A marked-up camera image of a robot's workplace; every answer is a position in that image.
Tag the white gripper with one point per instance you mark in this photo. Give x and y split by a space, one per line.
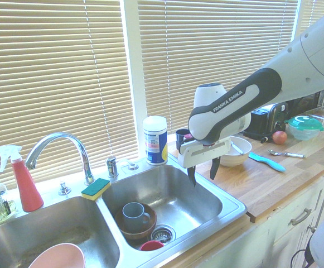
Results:
198 153

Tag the red apple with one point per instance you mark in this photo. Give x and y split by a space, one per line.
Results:
279 137

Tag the metal spoon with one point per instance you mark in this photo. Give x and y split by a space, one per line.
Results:
285 154

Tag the green and yellow sponge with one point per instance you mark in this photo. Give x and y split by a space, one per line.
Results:
96 187

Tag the red spray bottle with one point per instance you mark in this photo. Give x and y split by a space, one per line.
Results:
26 190

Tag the metal table knife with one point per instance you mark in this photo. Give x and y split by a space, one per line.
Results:
237 148

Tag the black and silver toaster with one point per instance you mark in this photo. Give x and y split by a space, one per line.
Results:
265 120

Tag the pink bowl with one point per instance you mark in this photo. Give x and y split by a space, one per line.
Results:
58 257

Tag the white Franka Panda arm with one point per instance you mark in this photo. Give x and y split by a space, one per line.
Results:
234 106

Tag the red cup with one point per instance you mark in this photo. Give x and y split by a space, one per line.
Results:
151 245

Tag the black microwave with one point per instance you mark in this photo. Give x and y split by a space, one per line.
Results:
304 104

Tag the cream kitchen cabinet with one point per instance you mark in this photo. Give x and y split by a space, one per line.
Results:
276 231

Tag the grey mug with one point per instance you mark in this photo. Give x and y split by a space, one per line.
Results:
134 216

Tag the brown wooden bowl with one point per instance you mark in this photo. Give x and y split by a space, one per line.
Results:
150 226

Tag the black mug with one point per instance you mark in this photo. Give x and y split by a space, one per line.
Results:
180 138

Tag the clear container green lid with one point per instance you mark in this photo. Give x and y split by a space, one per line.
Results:
304 127

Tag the white sprayer cap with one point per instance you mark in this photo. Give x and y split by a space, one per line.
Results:
131 166

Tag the beige window blind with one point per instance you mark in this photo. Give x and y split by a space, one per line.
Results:
206 42
315 11
53 69

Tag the clear bottle yellow liquid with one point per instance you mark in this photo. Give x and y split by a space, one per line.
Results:
2 209

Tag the metal sink drain strainer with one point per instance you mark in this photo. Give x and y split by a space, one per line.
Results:
164 234

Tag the teal plastic knife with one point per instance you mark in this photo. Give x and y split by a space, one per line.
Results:
267 162

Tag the white wipes canister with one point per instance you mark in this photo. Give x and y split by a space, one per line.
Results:
155 139

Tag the chrome gooseneck faucet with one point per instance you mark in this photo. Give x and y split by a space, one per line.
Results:
64 136

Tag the stainless double sink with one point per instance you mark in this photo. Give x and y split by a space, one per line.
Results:
178 195

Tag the chrome faucet knob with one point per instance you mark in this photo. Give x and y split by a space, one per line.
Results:
64 188

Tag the large white bowl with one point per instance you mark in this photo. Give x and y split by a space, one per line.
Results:
235 159

